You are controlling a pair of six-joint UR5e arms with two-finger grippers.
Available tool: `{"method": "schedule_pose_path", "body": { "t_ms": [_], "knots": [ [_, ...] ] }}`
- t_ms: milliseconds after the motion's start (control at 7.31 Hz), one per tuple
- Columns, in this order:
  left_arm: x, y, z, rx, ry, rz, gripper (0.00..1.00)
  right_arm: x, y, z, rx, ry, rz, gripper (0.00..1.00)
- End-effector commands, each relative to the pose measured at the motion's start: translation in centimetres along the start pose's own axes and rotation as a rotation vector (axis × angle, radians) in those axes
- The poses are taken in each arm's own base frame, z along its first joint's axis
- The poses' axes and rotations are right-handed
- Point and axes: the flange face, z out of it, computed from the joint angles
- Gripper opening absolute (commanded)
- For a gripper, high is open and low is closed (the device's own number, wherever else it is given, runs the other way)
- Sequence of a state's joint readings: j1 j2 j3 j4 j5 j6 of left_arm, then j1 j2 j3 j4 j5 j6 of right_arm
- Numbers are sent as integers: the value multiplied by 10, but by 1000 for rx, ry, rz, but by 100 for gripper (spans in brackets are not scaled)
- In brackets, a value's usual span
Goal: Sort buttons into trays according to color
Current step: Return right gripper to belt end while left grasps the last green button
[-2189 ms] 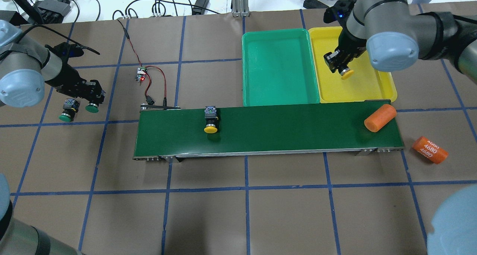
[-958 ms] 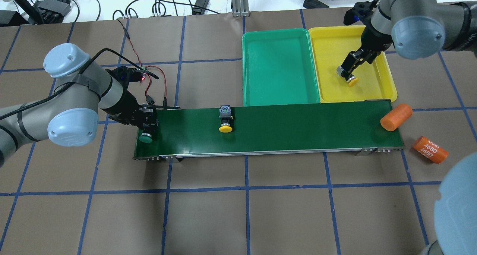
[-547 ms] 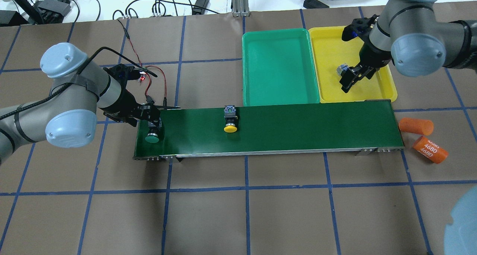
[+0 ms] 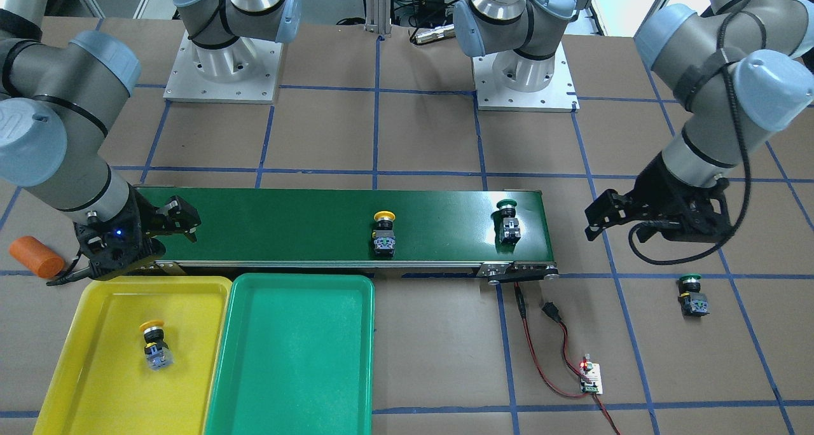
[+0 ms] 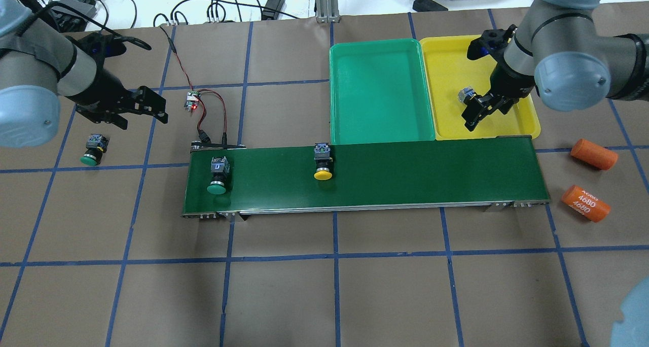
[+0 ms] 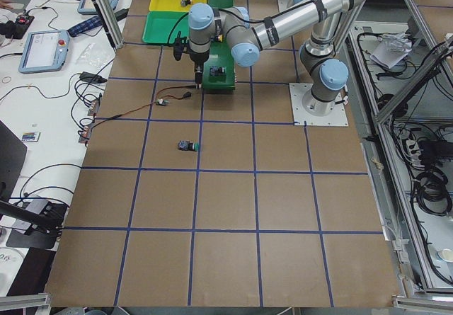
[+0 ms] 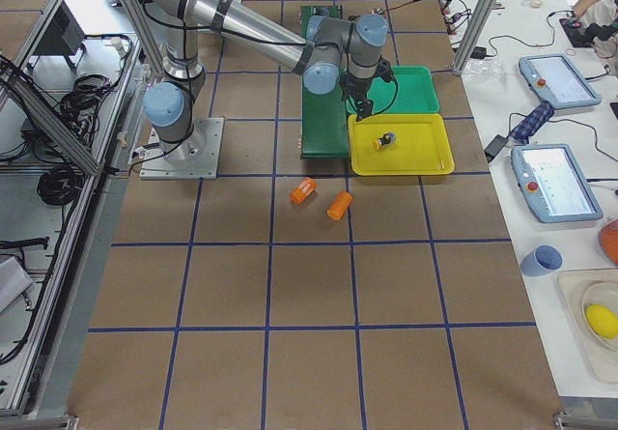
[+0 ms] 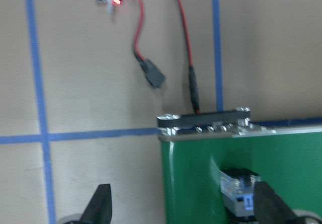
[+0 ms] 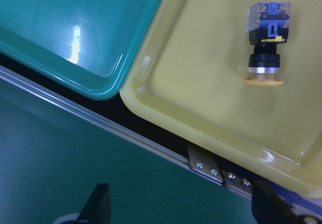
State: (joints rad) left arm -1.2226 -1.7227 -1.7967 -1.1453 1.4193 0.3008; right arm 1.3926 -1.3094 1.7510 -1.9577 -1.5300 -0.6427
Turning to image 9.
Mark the yellow plastic tray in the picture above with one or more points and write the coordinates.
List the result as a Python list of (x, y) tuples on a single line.
[(188, 78)]

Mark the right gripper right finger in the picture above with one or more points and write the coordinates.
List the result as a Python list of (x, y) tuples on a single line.
[(268, 207)]

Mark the green plastic tray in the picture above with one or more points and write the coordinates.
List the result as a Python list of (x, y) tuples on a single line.
[(87, 46)]

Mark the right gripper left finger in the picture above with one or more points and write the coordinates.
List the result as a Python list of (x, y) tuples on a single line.
[(98, 207)]

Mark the yellow push button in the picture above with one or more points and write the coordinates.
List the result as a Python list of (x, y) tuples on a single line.
[(267, 26)]

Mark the green conveyor belt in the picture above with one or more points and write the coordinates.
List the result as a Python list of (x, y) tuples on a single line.
[(54, 153)]

